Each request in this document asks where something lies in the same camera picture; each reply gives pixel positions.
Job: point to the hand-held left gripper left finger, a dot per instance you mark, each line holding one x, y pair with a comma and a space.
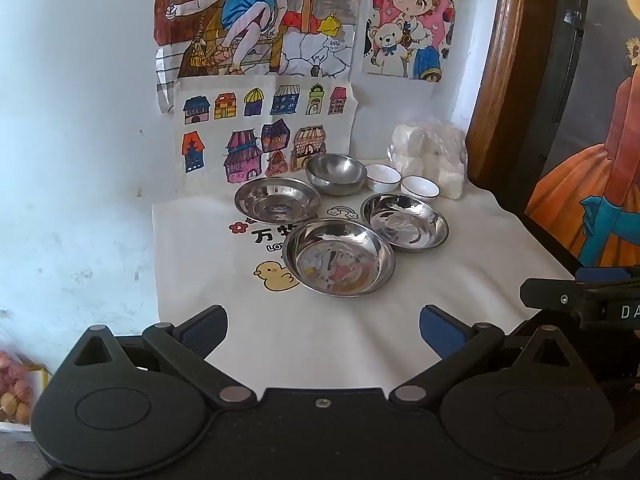
204, 331

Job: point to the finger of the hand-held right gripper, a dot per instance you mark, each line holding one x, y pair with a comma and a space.
550, 294

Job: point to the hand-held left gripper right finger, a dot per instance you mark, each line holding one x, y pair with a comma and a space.
440, 331

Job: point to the stainless steel plate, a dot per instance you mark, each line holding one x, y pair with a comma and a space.
337, 260
405, 222
277, 200

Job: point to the white ceramic bowl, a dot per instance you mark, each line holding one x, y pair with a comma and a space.
382, 177
421, 189

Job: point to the stainless steel bowl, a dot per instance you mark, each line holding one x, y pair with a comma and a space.
335, 175

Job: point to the white printed tablecloth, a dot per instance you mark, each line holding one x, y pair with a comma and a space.
450, 285

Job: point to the painting of orange dress figure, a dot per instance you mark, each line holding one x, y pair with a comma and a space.
590, 195

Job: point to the white cardboard box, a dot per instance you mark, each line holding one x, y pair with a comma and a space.
40, 380

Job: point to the clear plastic bag of white lumps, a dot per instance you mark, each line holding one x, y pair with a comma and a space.
430, 155

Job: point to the bag of small round fruits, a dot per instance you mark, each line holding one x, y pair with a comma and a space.
15, 390

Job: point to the drawing of colourful houses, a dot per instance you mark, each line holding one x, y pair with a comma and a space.
225, 125

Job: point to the drawing of girl with teddy bear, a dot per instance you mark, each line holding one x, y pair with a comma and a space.
410, 20

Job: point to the drawing of girl with fan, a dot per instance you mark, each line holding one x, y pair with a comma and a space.
250, 20

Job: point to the brown wooden frame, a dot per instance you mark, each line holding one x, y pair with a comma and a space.
495, 70

